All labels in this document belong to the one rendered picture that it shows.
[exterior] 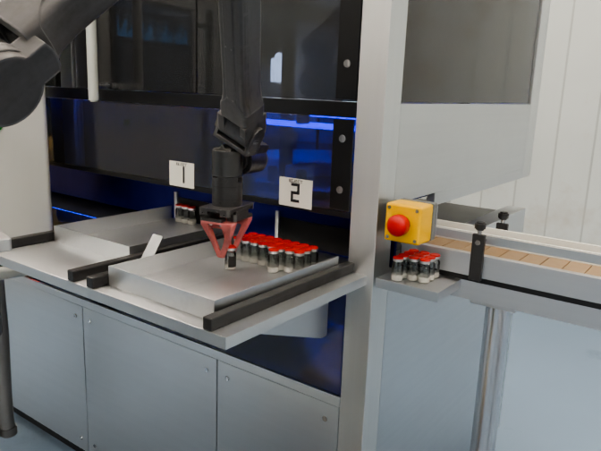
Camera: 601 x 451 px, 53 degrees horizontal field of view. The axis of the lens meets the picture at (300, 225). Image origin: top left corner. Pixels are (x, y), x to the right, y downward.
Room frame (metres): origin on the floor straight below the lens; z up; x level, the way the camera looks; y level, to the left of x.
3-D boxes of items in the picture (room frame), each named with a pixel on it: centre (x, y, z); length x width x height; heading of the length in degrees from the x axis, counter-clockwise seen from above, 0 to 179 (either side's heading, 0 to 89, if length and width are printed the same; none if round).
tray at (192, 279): (1.08, 0.13, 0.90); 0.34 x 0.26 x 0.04; 144
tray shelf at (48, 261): (1.21, 0.24, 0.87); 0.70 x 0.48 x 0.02; 54
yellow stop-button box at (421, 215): (1.11, -0.21, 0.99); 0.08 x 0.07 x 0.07; 144
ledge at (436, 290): (1.14, -0.24, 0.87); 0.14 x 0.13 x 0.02; 144
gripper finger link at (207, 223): (1.12, 0.14, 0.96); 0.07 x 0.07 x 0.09; 68
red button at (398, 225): (1.08, -0.18, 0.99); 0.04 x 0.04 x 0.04; 54
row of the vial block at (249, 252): (1.16, 0.06, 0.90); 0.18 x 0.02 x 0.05; 54
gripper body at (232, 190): (1.13, 0.14, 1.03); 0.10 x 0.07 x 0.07; 158
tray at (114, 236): (1.36, 0.34, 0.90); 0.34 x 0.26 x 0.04; 144
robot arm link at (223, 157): (1.13, 0.14, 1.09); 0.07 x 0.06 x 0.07; 152
